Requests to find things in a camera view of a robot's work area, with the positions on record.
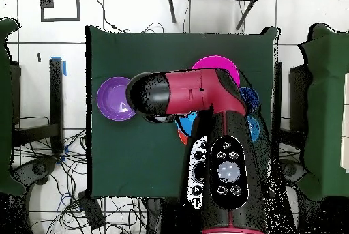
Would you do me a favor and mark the blue tape strip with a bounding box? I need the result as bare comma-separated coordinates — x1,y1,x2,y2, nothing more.
50,56,67,76

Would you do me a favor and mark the pink plastic bowl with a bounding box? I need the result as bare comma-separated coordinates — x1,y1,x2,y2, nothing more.
191,55,241,87

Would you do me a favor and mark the white box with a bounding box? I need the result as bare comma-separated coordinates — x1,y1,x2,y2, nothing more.
339,72,349,173

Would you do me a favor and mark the small dark blue bowl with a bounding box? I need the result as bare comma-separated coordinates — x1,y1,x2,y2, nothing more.
239,87,260,113

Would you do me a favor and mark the thin black cable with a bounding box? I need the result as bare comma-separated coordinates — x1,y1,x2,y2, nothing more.
92,0,130,33

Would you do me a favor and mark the black table frame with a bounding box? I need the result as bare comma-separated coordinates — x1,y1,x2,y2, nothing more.
12,57,65,154

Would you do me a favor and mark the purple plastic bowl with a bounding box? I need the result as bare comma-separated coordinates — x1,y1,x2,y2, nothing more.
96,76,137,122

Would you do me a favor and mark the green cloth side table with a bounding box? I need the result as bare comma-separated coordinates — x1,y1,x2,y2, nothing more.
297,23,349,201
0,17,27,196

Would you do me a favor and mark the grey square frame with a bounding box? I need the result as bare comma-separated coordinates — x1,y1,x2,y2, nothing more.
40,0,81,23

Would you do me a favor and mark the tangle of cables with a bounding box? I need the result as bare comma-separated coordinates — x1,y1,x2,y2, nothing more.
12,128,148,234

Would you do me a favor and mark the red plastic bowl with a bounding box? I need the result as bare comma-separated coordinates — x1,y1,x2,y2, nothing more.
177,128,189,147

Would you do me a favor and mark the bright blue plastic bowl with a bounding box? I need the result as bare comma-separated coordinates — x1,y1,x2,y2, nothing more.
175,111,198,138

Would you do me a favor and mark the dark green table cloth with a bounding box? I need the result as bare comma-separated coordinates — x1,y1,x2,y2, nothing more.
85,25,279,200

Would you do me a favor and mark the translucent teal plastic bowl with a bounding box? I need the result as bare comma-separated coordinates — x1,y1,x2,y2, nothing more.
246,115,262,143

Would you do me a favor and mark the black pedestal foot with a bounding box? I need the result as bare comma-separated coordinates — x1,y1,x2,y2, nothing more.
279,160,309,184
12,156,59,186

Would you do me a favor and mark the black power box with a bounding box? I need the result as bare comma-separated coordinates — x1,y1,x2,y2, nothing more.
77,190,106,231

